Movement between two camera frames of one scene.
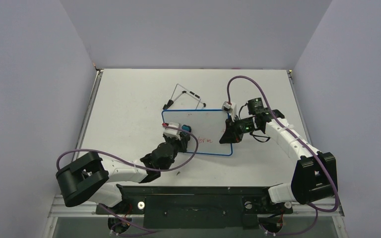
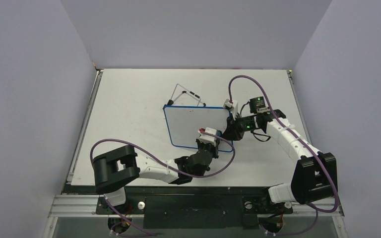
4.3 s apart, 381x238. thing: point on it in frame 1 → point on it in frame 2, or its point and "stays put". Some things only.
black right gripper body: [234, 130] stays put
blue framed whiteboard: [207, 125] stays put
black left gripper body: [178, 146] → [212, 148]
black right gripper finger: [231, 134] stays put
